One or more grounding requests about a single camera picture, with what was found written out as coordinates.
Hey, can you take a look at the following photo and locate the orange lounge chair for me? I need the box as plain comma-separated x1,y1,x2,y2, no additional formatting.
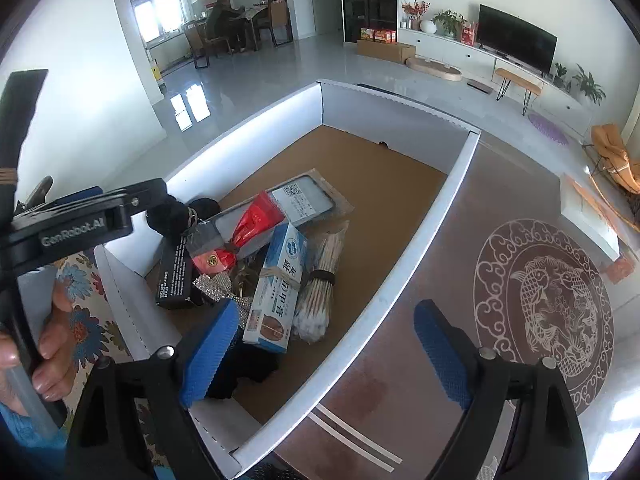
582,124,640,221

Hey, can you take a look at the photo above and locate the blue white long box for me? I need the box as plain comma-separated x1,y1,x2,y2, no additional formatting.
242,222,308,356

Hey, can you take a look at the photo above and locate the brown cardboard carton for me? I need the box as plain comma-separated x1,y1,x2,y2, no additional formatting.
356,39,417,65

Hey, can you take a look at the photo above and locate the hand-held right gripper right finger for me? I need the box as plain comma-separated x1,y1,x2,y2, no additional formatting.
414,299,591,480

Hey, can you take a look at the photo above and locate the floral printed cloth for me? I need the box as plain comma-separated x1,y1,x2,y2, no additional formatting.
55,252,171,471

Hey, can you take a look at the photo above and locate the purple round mat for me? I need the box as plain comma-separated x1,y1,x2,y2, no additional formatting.
527,112,571,146

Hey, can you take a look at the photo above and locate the black television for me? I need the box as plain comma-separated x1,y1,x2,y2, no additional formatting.
477,4,558,77

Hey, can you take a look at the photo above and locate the black fuzzy pouch with chain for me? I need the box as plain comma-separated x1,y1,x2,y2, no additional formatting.
145,194,222,236

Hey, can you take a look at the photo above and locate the wooden dining table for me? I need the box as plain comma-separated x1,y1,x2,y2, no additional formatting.
240,5,273,51

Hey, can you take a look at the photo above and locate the wooden bench with black legs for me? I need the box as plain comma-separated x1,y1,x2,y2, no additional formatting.
492,67,543,116

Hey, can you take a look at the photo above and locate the white television console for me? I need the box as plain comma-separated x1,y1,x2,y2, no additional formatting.
397,27,593,136

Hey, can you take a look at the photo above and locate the oval wooden board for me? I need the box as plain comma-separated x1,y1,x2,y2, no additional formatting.
405,57,465,82

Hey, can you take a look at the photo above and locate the red packet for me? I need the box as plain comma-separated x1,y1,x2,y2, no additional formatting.
231,191,286,251

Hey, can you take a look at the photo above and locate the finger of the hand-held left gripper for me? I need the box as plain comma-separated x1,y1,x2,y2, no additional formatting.
100,178,168,216
47,186,106,208

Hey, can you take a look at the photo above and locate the large green potted plant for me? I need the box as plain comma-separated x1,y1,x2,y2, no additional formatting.
572,64,607,106

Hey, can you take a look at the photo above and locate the person's left forearm blue sleeve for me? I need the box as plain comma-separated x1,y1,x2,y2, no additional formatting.
0,400,68,480

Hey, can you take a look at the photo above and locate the small black box white print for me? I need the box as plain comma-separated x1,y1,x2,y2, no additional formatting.
155,235,201,311

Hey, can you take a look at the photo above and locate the bundle of wooden sticks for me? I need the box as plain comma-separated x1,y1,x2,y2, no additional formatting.
291,222,350,345

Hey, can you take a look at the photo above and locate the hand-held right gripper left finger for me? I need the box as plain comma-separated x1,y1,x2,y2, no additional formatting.
65,300,242,480

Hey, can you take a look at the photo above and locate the vase with red flowers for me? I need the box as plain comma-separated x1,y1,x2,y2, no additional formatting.
401,0,431,31

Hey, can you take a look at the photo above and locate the bushy green potted plant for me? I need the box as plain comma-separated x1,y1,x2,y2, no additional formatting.
432,10,468,41

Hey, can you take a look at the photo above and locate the black fuzzy cloth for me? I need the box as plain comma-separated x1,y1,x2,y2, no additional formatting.
205,342,281,401

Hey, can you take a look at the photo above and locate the white cardboard box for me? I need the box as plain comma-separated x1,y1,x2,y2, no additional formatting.
92,79,482,478

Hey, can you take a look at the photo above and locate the silver rhinestone bow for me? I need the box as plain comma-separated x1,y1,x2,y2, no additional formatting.
192,272,253,328

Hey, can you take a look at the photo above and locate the person's left hand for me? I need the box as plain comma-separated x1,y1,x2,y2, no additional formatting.
0,280,81,416

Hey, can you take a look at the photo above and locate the small red pouch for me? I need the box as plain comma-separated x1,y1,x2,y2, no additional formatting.
192,249,238,273

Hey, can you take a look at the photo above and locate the wooden dining chair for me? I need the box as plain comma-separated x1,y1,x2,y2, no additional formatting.
267,0,295,47
181,20,211,70

